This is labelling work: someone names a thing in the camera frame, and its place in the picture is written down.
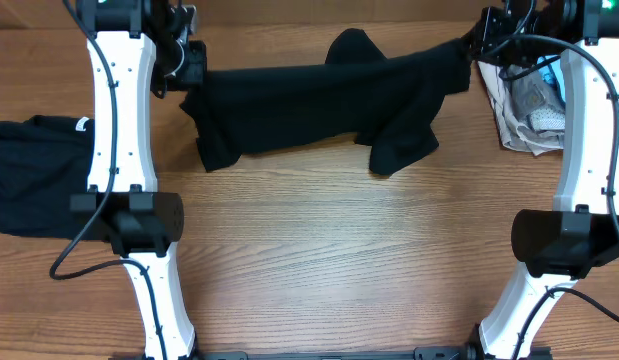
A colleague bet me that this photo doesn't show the black t-shirt with logo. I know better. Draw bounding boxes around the black t-shirt with logo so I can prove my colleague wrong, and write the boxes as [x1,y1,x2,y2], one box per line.
[181,28,471,176]

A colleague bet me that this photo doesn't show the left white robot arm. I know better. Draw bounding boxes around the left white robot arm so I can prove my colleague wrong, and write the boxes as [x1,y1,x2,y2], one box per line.
[49,0,207,359]

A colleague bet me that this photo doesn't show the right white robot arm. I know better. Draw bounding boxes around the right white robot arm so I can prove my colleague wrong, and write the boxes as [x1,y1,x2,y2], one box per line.
[464,1,619,359]

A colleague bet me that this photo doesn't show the grey folded shorts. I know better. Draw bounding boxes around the grey folded shorts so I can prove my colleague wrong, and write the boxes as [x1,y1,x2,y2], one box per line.
[510,71,565,118]

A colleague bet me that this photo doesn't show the light blue printed t-shirt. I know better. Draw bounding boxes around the light blue printed t-shirt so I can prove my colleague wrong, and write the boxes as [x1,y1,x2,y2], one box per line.
[537,55,565,103]

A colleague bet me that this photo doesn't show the white patterned folded cloth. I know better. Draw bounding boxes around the white patterned folded cloth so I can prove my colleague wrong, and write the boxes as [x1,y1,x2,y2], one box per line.
[528,106,565,133]

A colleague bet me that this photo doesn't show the beige folded garment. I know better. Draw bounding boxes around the beige folded garment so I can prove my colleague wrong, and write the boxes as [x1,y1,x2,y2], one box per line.
[478,62,565,156]

